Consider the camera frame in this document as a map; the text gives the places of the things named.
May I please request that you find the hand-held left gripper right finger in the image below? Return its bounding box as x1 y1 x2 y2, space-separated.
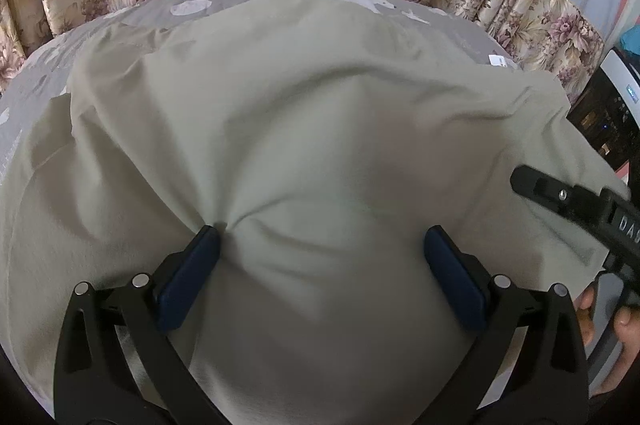
424 227 590 425

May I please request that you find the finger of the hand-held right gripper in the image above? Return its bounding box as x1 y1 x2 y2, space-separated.
510 164 632 251

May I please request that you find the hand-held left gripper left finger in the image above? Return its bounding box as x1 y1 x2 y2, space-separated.
54 225 231 425

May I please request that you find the beige hooded jacket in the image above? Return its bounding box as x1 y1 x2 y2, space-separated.
0 0 633 425

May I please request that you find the person's right hand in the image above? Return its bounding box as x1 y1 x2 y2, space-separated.
574 289 640 398

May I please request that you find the blue cloth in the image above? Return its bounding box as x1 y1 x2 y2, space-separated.
619 24 640 57

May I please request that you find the grey printed bed sheet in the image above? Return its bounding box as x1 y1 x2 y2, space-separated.
0 0 526 416

